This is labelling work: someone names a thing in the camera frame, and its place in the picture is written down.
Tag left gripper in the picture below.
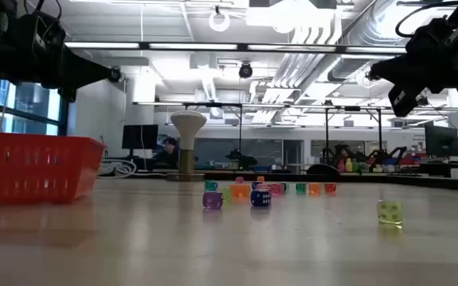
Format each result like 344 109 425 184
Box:
14 46 114 91

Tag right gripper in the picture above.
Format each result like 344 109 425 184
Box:
369 55 458 95

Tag red plastic basket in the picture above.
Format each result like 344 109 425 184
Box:
0 131 107 206

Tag yellow-green translucent die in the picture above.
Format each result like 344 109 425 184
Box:
376 199 404 227

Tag purple translucent die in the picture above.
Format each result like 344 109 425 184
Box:
202 191 224 211

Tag dark blue die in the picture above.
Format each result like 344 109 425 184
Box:
250 189 272 207

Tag black computer monitor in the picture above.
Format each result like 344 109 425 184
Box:
121 124 160 151
424 122 458 158

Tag black red background robots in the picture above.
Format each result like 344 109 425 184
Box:
320 143 409 168

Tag red storage bins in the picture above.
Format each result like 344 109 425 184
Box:
398 153 427 167

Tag black background desk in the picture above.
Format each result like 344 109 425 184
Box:
419 162 458 179

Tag overhead light bar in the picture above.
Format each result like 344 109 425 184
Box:
64 41 407 55

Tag white mushroom-shaped lamp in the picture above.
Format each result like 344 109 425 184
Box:
166 110 208 183

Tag person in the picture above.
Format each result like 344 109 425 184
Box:
152 137 180 170

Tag black rounded chair back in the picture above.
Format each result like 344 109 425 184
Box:
306 163 340 176

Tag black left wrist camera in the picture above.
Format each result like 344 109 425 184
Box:
56 85 78 103

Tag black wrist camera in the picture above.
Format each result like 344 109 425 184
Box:
387 83 427 118
56 85 78 103

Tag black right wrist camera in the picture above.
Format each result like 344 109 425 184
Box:
387 83 427 118

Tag silver ventilation duct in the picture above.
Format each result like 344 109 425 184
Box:
276 0 409 87

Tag black background rig frame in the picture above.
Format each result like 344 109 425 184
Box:
324 104 384 162
183 102 244 154

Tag white coiled cable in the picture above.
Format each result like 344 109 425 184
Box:
97 157 138 179

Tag white ring light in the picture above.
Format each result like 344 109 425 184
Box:
208 10 231 33

